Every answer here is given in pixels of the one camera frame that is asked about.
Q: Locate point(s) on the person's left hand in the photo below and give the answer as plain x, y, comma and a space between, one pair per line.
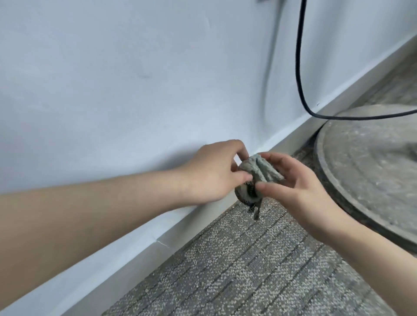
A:
208, 172

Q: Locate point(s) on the person's right hand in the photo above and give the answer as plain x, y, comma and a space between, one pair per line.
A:
304, 195

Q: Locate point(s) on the person's right thumb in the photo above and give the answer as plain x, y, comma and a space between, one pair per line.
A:
272, 188

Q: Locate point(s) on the person's left middle finger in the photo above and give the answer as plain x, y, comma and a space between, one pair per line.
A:
235, 164

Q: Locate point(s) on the person's left thumb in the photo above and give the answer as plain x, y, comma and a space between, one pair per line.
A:
240, 178

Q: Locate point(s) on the grey-green cloth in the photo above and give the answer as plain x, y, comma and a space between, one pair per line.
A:
257, 172

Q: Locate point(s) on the person's right forearm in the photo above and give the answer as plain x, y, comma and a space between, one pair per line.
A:
368, 260

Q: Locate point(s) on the person's left forearm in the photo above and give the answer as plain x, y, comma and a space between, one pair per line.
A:
84, 224

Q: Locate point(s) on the white skirting board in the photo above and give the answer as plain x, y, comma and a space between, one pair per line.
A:
182, 232

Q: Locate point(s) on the round dusty grey metal base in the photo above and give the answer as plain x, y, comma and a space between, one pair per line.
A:
368, 162

